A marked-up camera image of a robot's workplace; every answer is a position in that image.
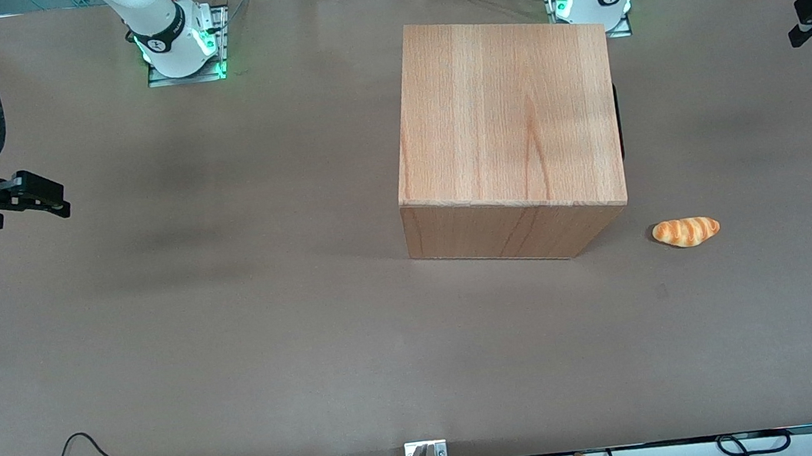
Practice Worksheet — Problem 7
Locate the black metal drawer handle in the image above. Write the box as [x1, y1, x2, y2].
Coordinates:
[611, 82, 627, 160]

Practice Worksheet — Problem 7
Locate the light wooden drawer cabinet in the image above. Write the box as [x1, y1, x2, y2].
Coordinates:
[378, 1, 636, 279]

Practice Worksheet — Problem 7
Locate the orange striped toy bread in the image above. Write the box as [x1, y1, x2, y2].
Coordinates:
[651, 214, 723, 251]

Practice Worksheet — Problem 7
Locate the black coiled cable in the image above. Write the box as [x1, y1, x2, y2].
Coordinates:
[714, 426, 794, 456]

